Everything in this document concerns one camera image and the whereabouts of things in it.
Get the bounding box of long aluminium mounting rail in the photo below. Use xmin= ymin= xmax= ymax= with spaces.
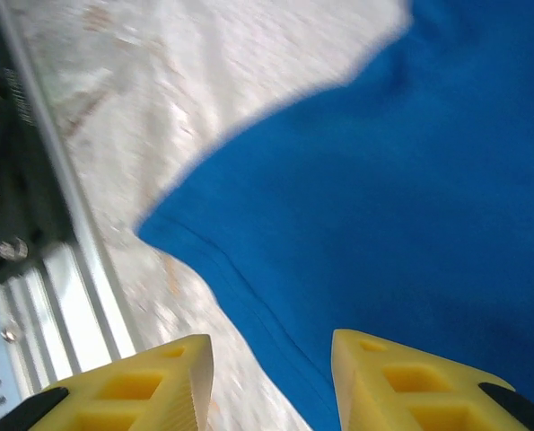
xmin=0 ymin=0 xmax=137 ymax=396

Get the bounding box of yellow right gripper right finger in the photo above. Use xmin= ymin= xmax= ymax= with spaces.
xmin=330 ymin=329 xmax=534 ymax=431

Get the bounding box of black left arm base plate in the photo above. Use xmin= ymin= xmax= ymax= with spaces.
xmin=0 ymin=66 xmax=77 ymax=286

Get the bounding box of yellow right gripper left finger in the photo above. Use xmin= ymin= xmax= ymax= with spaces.
xmin=28 ymin=334 xmax=214 ymax=431

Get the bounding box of blue printed t-shirt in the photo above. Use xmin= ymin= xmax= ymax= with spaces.
xmin=136 ymin=0 xmax=534 ymax=431

